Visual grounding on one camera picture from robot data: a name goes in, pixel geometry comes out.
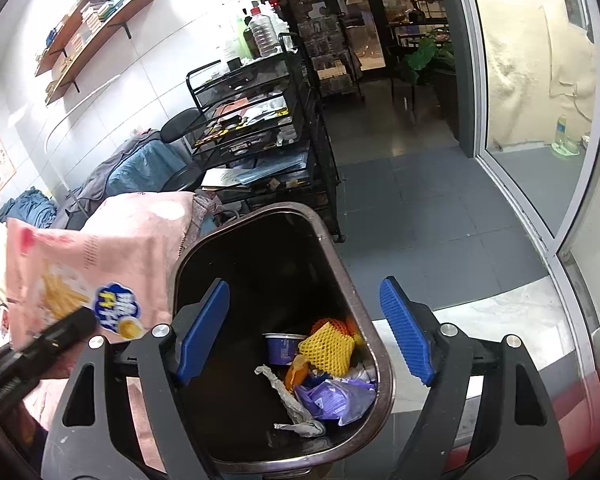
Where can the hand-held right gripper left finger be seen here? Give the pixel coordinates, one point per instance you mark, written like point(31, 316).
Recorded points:
point(202, 330)

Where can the green bottle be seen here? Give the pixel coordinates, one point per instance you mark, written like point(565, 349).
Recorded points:
point(245, 40)

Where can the blue cloth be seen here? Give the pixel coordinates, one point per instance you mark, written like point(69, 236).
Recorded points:
point(140, 167)

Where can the black metal rack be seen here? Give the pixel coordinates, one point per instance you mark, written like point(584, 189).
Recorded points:
point(260, 155)

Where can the purple plastic bag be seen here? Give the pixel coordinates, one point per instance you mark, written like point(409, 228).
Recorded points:
point(335, 400)

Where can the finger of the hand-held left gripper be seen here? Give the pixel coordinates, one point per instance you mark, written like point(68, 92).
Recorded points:
point(65, 332)

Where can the black display stand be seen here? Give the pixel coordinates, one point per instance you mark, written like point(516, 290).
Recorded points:
point(330, 45)

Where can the purple cup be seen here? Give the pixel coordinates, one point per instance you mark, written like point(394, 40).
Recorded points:
point(282, 347)

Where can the orange wrapper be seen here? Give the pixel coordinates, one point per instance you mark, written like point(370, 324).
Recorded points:
point(297, 372)

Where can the crumpled grey paper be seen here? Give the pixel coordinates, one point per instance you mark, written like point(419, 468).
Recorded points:
point(292, 405)

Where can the white curved pole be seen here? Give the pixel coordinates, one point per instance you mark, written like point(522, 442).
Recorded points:
point(80, 102)

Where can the blue bedding pile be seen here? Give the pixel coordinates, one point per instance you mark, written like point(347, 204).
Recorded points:
point(27, 207)

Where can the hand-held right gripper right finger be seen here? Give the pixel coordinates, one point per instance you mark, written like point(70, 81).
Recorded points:
point(407, 332)

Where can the dark trash bin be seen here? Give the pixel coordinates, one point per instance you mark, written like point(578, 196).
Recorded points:
point(260, 270)

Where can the grey covered bed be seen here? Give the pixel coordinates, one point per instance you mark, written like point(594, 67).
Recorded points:
point(95, 175)

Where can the pink snack packet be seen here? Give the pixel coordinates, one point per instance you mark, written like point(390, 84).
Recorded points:
point(80, 265)

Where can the yellow foam net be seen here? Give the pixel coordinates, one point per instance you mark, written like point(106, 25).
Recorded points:
point(327, 350)

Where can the green potted plant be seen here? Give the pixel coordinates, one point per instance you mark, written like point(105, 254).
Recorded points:
point(427, 57)

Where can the small plastic bottle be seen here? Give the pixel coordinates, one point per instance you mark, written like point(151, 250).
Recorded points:
point(562, 132)

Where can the black chair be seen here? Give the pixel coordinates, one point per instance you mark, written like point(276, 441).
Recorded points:
point(180, 122)

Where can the glass sliding door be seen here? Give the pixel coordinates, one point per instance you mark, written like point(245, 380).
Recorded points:
point(472, 85)

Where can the clear plastic bottle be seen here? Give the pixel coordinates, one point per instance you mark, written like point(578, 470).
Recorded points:
point(264, 32)

